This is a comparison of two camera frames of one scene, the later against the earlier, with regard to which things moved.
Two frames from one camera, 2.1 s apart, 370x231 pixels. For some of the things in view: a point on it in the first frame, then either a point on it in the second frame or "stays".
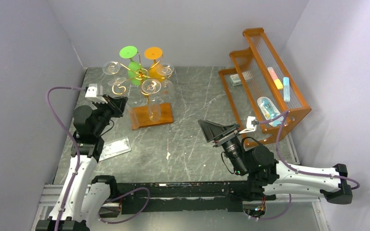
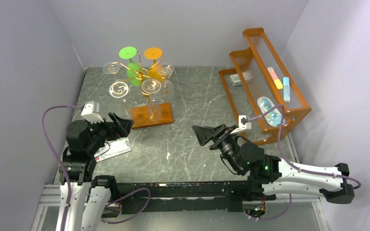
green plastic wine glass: (135, 72) stays
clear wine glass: (168, 89) stays
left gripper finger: (107, 98) → (114, 118)
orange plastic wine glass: (156, 71) stays
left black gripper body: (106, 103) → (113, 132)
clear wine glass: (150, 86) stays
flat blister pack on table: (113, 148) stays
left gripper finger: (118, 103) → (126, 124)
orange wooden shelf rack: (265, 102) stays
